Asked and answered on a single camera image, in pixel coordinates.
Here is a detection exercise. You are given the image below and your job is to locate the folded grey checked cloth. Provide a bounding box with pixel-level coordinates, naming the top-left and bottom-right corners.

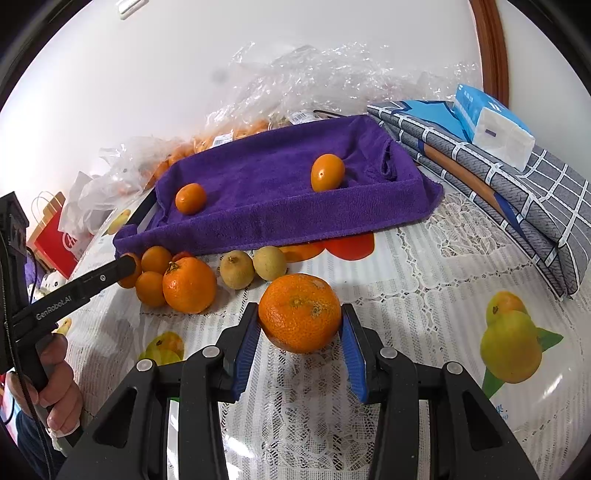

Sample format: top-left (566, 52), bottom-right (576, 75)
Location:
top-left (367, 99), bottom-right (591, 298)

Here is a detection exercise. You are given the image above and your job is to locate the clear bag of kumquats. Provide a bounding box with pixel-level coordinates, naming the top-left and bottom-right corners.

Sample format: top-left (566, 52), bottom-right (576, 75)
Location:
top-left (152, 115), bottom-right (278, 181)

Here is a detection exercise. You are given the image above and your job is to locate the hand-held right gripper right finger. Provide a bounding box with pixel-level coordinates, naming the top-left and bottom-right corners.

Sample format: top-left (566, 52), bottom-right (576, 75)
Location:
top-left (339, 303), bottom-right (541, 480)

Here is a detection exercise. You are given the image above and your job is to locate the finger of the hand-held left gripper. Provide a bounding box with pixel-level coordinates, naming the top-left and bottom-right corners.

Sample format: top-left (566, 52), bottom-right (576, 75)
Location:
top-left (11, 256), bottom-right (137, 342)

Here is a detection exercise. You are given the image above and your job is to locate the blue white tissue pack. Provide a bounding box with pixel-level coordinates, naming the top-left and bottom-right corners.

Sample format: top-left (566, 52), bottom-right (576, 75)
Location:
top-left (450, 84), bottom-right (536, 171)

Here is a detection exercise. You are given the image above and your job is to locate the person's left hand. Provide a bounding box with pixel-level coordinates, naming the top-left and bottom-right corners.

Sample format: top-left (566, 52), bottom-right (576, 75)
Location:
top-left (7, 335), bottom-right (85, 435)

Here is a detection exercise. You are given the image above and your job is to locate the brown wooden door frame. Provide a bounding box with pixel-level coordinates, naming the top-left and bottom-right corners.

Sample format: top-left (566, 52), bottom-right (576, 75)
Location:
top-left (468, 0), bottom-right (511, 112)

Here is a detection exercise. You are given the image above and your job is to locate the large mandarin orange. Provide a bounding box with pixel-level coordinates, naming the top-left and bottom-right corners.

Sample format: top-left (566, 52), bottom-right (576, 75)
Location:
top-left (257, 273), bottom-right (343, 354)

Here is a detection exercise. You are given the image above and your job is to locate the crumpled clear plastic bag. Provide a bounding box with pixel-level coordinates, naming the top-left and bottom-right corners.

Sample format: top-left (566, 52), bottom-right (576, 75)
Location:
top-left (60, 136), bottom-right (185, 245)

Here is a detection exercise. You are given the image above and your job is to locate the red paper bag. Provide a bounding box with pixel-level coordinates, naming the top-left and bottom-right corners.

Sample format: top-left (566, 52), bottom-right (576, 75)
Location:
top-left (27, 191), bottom-right (95, 280)

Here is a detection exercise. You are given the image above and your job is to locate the purple towel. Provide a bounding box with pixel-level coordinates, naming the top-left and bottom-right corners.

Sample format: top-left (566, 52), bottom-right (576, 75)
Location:
top-left (113, 114), bottom-right (445, 259)

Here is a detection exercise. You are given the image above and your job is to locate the clear bag of longans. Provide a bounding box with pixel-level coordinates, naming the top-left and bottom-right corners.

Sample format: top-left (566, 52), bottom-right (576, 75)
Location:
top-left (208, 41), bottom-right (481, 134)

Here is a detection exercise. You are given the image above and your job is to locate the orange kumquat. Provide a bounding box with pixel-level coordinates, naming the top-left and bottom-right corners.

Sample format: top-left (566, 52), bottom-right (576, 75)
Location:
top-left (135, 271), bottom-right (167, 308)
top-left (117, 253), bottom-right (143, 289)
top-left (141, 246), bottom-right (174, 275)
top-left (175, 183), bottom-right (208, 215)
top-left (310, 154), bottom-right (345, 193)

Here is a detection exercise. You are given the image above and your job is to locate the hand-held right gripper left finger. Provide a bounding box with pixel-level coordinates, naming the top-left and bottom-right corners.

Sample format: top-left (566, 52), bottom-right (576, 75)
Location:
top-left (55, 302), bottom-right (259, 480)

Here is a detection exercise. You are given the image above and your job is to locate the tan longan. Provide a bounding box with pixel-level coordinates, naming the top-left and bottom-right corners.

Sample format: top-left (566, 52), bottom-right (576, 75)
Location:
top-left (252, 246), bottom-right (287, 281)
top-left (219, 250), bottom-right (256, 291)

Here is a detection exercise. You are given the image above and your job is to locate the mandarin orange with green stem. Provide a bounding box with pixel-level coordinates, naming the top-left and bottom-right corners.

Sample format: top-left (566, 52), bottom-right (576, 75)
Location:
top-left (161, 257), bottom-right (218, 315)

